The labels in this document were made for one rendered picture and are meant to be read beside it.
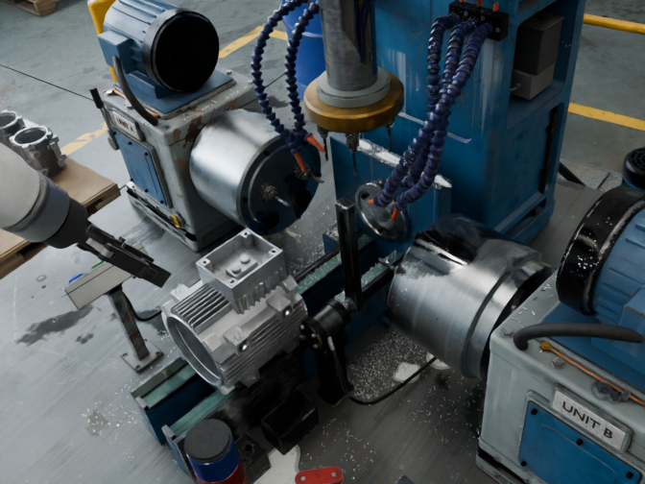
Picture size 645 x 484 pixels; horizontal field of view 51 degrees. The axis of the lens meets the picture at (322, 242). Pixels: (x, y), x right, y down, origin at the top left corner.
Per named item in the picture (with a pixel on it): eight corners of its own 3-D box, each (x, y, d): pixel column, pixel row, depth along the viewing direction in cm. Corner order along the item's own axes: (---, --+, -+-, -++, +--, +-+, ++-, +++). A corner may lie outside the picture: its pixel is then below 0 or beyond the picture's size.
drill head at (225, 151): (244, 155, 183) (226, 71, 166) (339, 208, 162) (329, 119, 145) (169, 199, 171) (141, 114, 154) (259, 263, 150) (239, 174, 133)
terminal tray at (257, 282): (251, 254, 129) (246, 227, 124) (289, 279, 123) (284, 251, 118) (203, 290, 123) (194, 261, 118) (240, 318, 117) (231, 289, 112)
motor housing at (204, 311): (251, 299, 141) (234, 231, 129) (314, 345, 131) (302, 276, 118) (175, 356, 132) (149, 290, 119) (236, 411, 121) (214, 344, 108)
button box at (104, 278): (145, 266, 140) (131, 244, 139) (154, 262, 134) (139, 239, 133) (72, 312, 132) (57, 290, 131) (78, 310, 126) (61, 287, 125)
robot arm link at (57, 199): (22, 158, 93) (55, 178, 98) (-17, 211, 93) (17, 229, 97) (52, 182, 88) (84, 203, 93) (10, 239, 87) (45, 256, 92)
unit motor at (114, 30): (179, 118, 195) (138, -29, 167) (250, 158, 176) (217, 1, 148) (102, 158, 183) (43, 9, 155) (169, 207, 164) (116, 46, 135)
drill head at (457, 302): (436, 264, 144) (438, 170, 128) (615, 368, 120) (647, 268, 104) (355, 331, 133) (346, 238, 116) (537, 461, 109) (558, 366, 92)
